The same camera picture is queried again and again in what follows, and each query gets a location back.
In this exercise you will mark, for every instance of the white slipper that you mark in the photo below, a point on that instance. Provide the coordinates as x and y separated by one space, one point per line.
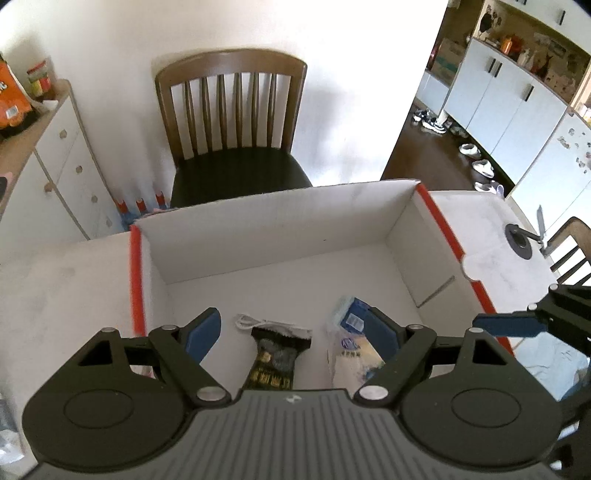
484 167
470 150
488 187

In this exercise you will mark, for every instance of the red cardboard box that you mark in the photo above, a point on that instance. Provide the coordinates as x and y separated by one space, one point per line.
286 258

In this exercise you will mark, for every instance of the row of red-capped bottles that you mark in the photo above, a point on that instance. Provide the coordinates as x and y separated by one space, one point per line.
141 205

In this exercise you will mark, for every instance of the red lidded jar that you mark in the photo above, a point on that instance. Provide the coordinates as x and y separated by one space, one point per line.
40 78

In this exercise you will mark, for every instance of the black phone stand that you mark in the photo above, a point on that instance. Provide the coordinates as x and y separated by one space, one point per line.
519 235

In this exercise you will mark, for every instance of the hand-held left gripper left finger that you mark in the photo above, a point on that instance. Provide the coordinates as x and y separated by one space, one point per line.
205 334

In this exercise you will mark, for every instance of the wooden chair black seat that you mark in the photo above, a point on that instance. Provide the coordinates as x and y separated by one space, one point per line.
235 152

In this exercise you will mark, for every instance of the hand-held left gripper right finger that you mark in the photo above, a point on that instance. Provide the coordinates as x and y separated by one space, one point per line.
381 332

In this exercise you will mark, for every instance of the white wooden sideboard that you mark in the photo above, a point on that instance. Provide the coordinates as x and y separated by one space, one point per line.
60 170

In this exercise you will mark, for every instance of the black gold snack packet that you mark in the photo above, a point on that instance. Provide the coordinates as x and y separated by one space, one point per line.
272 355

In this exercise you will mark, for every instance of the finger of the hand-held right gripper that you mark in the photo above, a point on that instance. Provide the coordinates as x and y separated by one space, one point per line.
508 323

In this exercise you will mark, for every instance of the orange snack bag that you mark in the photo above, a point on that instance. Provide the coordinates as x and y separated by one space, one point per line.
11 101

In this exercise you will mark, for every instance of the blue white snack packet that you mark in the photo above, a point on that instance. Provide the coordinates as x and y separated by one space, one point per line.
346 350

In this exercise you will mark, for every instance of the wooden slat chair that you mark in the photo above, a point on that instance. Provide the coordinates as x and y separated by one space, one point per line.
570 249

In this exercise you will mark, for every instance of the white wall cabinet unit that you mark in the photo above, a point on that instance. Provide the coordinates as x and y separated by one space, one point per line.
517 106

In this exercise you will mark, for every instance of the black white sneakers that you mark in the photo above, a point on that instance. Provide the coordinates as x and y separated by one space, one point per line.
431 122

